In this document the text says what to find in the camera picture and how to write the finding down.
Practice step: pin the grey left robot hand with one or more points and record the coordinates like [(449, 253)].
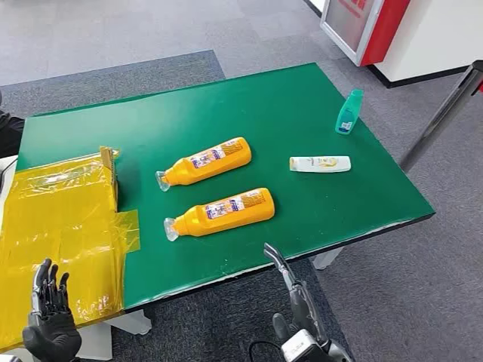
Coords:
[(50, 332)]

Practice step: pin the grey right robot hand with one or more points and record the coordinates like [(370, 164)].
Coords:
[(303, 307)]

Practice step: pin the orange detergent bottle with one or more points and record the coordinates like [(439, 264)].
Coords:
[(223, 212), (207, 164)]

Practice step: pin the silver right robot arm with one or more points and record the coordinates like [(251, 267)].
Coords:
[(341, 354)]

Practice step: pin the white shampoo bottle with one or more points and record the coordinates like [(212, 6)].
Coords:
[(321, 164)]

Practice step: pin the teal shampoo bottle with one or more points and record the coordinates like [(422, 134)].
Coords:
[(348, 114)]

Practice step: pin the white table leg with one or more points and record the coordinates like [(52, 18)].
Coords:
[(325, 258), (113, 327)]

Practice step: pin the yellow plastic sheet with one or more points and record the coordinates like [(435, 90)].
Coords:
[(56, 215)]

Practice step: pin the brown cardboard piece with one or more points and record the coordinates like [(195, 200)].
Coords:
[(110, 165)]

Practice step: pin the black metal pole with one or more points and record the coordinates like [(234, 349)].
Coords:
[(438, 122)]

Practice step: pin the red and white kiosk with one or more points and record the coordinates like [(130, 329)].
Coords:
[(371, 30)]

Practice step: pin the white cabinet with black base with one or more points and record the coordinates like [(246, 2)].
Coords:
[(434, 35)]

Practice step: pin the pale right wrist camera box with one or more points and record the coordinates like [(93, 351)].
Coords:
[(302, 347)]

